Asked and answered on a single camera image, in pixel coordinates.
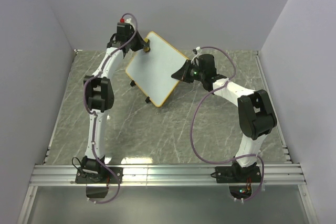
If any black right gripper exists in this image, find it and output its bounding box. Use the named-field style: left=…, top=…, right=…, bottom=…
left=172, top=62, right=205, bottom=86

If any yellow and black eraser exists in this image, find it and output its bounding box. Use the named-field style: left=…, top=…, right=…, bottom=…
left=143, top=38, right=150, bottom=52

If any yellow framed whiteboard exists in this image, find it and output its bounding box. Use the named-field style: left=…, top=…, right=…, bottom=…
left=125, top=31, right=187, bottom=107

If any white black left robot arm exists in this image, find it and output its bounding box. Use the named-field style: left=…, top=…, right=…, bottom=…
left=79, top=18, right=150, bottom=183

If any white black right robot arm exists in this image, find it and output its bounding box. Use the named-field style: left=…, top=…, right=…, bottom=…
left=171, top=54, right=277, bottom=182

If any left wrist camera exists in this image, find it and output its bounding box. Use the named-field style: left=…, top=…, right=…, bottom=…
left=120, top=18, right=135, bottom=27

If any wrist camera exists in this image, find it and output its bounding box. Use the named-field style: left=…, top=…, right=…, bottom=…
left=191, top=46, right=202, bottom=63
left=120, top=18, right=135, bottom=27

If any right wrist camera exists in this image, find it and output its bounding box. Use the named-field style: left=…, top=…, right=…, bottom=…
left=191, top=46, right=202, bottom=63

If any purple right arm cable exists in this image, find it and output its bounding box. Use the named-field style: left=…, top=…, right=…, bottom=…
left=190, top=45, right=265, bottom=204

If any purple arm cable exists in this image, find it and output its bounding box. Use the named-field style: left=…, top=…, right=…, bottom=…
left=190, top=45, right=265, bottom=204
left=83, top=13, right=139, bottom=205

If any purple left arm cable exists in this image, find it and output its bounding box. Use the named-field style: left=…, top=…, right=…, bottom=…
left=83, top=13, right=139, bottom=205

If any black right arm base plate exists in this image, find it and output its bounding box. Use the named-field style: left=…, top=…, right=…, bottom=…
left=210, top=163, right=262, bottom=184

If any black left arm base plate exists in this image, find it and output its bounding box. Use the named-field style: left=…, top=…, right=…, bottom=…
left=75, top=167, right=123, bottom=184

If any aluminium rail frame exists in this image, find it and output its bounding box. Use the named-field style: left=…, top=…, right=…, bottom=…
left=19, top=50, right=309, bottom=223

